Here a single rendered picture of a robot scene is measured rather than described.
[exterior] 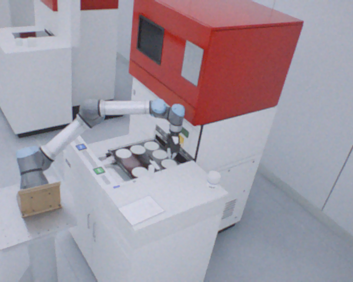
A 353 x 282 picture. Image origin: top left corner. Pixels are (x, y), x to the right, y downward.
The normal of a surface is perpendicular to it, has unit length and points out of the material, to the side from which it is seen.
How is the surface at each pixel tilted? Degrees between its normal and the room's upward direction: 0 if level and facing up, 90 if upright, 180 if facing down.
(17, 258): 0
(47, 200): 90
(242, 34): 90
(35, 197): 90
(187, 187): 0
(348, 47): 90
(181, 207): 0
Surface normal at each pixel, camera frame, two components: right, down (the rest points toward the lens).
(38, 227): 0.13, -0.82
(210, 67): 0.56, 0.52
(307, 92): -0.82, 0.22
